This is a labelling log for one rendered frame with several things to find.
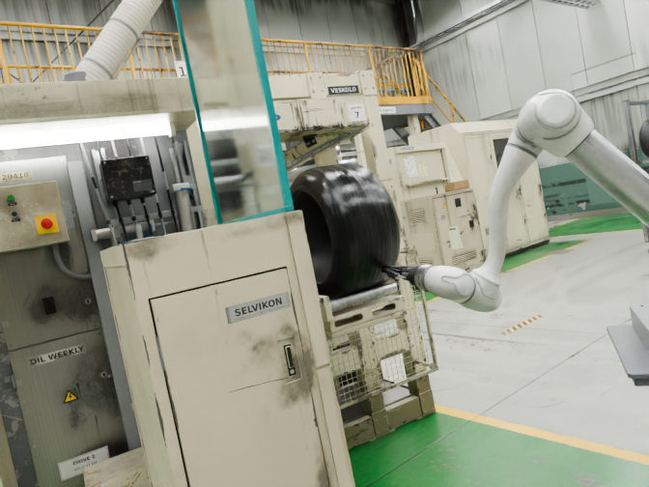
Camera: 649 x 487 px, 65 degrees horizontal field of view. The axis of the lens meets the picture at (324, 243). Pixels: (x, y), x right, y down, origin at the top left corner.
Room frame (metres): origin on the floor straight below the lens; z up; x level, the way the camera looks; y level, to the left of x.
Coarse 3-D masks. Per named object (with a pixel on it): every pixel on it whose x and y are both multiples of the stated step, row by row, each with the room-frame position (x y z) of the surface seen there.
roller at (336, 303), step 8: (376, 288) 2.04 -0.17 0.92; (384, 288) 2.05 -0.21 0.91; (392, 288) 2.06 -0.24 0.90; (344, 296) 1.98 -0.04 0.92; (352, 296) 1.98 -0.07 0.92; (360, 296) 1.99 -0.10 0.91; (368, 296) 2.01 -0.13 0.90; (376, 296) 2.03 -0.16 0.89; (336, 304) 1.94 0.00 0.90; (344, 304) 1.96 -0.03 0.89; (352, 304) 1.98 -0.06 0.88
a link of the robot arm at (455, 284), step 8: (432, 272) 1.66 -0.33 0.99; (440, 272) 1.62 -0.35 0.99; (448, 272) 1.60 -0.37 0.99; (456, 272) 1.59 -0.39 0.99; (464, 272) 1.58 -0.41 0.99; (424, 280) 1.69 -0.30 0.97; (432, 280) 1.64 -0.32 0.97; (440, 280) 1.61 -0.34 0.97; (448, 280) 1.59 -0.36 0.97; (456, 280) 1.57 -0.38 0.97; (464, 280) 1.57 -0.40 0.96; (472, 280) 1.58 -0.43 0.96; (432, 288) 1.65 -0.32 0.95; (440, 288) 1.61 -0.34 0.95; (448, 288) 1.58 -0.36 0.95; (456, 288) 1.57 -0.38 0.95; (464, 288) 1.57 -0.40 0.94; (472, 288) 1.58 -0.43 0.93; (440, 296) 1.64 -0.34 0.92; (448, 296) 1.60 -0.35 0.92; (456, 296) 1.58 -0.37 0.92; (464, 296) 1.57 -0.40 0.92
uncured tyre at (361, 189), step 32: (320, 192) 1.95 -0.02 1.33; (352, 192) 1.92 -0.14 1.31; (384, 192) 1.98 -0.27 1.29; (320, 224) 2.41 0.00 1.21; (352, 224) 1.87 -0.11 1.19; (384, 224) 1.93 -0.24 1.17; (320, 256) 2.38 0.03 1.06; (352, 256) 1.88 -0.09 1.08; (384, 256) 1.95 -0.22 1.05; (320, 288) 2.07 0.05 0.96; (352, 288) 1.97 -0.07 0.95
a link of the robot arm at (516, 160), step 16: (512, 144) 1.58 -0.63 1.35; (512, 160) 1.57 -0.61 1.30; (528, 160) 1.56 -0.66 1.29; (496, 176) 1.60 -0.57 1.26; (512, 176) 1.58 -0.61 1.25; (496, 192) 1.60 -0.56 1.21; (496, 208) 1.61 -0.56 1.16; (496, 224) 1.63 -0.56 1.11; (496, 240) 1.65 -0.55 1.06; (496, 256) 1.67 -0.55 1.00; (480, 272) 1.69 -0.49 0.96; (496, 272) 1.68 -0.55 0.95; (480, 288) 1.66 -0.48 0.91; (496, 288) 1.68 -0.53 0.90; (464, 304) 1.68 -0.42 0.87; (480, 304) 1.67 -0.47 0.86; (496, 304) 1.70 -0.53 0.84
